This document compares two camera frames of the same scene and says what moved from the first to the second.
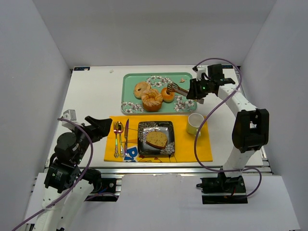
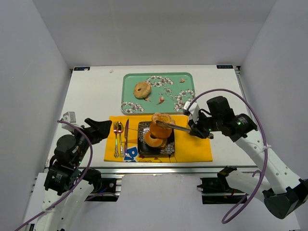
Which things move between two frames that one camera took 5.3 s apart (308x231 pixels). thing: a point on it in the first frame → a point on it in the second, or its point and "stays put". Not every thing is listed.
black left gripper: [91, 130] stays put
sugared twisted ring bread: [151, 100] → [159, 132]
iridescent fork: [116, 130] stays put
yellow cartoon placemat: [121, 140] stays put
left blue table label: [82, 69] stays put
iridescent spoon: [121, 127] stays put
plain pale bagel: [139, 87] stays put
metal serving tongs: [173, 87] → [210, 136]
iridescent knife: [126, 134] stays put
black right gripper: [193, 89] → [197, 128]
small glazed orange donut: [166, 97] → [152, 142]
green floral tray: [131, 105] stays put
